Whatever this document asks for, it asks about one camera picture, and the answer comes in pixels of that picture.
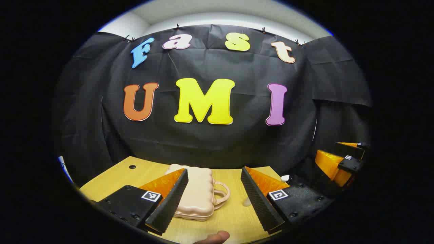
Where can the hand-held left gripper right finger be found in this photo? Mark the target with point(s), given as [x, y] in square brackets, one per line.
[257, 200]

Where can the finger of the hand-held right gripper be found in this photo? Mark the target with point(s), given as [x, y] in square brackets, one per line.
[352, 150]
[330, 164]

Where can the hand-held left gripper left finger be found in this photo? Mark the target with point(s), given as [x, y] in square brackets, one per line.
[171, 203]

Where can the beige hard-shell suitcase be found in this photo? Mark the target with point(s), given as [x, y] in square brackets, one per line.
[198, 193]

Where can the white pump bottle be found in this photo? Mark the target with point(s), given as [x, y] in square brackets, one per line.
[285, 177]

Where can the black backdrop cloth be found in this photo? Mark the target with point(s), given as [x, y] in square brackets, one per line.
[203, 142]

